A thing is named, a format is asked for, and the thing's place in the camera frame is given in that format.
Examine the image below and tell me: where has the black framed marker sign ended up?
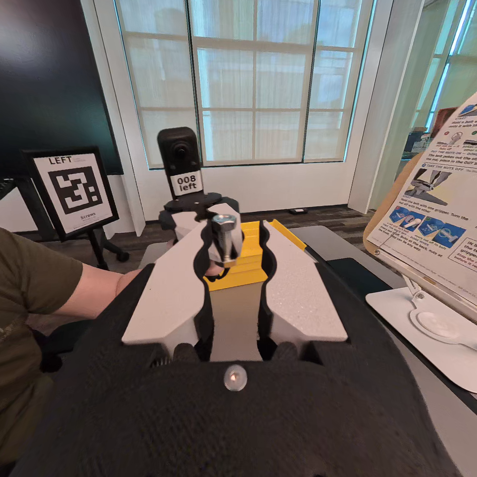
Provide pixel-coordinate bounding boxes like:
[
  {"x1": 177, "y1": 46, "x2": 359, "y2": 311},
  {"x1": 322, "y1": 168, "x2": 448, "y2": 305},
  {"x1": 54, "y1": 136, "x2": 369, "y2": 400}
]
[{"x1": 22, "y1": 146, "x2": 120, "y2": 242}]

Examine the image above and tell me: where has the wooden document holder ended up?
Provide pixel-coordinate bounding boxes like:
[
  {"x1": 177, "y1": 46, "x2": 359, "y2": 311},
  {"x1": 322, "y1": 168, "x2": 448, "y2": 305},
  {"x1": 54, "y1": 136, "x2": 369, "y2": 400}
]
[{"x1": 362, "y1": 151, "x2": 477, "y2": 317}]

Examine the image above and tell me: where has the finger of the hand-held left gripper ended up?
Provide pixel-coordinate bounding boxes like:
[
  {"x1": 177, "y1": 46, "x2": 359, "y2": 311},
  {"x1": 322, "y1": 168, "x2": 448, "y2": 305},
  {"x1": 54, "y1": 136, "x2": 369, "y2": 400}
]
[
  {"x1": 174, "y1": 203, "x2": 240, "y2": 243},
  {"x1": 207, "y1": 226, "x2": 246, "y2": 266}
]

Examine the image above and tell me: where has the narrow side window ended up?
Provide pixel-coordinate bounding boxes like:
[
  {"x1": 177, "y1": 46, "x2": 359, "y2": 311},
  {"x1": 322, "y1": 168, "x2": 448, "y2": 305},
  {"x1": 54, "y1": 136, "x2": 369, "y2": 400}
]
[{"x1": 400, "y1": 0, "x2": 477, "y2": 161}]

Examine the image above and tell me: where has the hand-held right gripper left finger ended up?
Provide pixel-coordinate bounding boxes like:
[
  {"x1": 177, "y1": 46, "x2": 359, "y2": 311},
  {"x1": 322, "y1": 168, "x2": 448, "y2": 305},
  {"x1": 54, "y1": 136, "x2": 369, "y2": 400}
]
[{"x1": 121, "y1": 219, "x2": 215, "y2": 361}]

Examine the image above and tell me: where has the black sign stand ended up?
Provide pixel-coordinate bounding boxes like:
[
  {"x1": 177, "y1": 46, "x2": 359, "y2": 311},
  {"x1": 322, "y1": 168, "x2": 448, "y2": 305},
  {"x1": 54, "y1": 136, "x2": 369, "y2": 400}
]
[{"x1": 85, "y1": 224, "x2": 130, "y2": 272}]

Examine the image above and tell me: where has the large gridded window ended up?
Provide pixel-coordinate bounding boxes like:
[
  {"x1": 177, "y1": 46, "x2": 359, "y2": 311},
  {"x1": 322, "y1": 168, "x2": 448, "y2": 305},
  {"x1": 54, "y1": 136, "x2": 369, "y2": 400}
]
[{"x1": 114, "y1": 0, "x2": 376, "y2": 171}]

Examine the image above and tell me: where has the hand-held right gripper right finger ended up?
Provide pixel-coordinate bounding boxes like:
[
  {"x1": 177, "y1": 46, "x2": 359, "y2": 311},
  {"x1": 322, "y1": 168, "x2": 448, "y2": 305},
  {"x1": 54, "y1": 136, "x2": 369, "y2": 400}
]
[{"x1": 257, "y1": 219, "x2": 350, "y2": 361}]

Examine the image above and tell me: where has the white stand base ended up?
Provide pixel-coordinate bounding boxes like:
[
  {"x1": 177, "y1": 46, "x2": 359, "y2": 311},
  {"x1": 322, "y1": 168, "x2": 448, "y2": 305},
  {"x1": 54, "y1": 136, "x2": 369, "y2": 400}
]
[{"x1": 365, "y1": 278, "x2": 477, "y2": 394}]

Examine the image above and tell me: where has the yellow bin with black divider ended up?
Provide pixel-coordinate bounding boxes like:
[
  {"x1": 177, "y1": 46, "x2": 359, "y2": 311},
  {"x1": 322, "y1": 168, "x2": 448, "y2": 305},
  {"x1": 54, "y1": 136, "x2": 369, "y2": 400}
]
[{"x1": 203, "y1": 219, "x2": 307, "y2": 292}]

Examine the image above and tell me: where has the printed instruction sheet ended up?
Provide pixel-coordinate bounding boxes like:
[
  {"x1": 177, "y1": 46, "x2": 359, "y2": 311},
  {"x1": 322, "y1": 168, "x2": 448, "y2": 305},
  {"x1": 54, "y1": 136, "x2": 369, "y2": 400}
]
[{"x1": 366, "y1": 91, "x2": 477, "y2": 308}]

